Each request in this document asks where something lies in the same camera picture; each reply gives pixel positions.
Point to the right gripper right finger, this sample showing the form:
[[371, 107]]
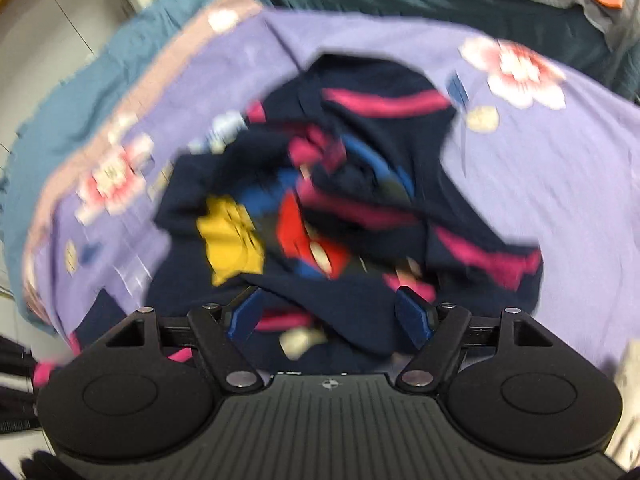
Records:
[[437, 334]]

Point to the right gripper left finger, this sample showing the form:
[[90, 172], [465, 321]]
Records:
[[217, 331]]

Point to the navy cartoon print garment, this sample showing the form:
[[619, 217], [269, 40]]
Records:
[[329, 195]]

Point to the purple floral bed sheet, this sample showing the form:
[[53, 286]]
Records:
[[560, 169]]

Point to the white dotted garment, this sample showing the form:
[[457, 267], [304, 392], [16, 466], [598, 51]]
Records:
[[624, 446]]

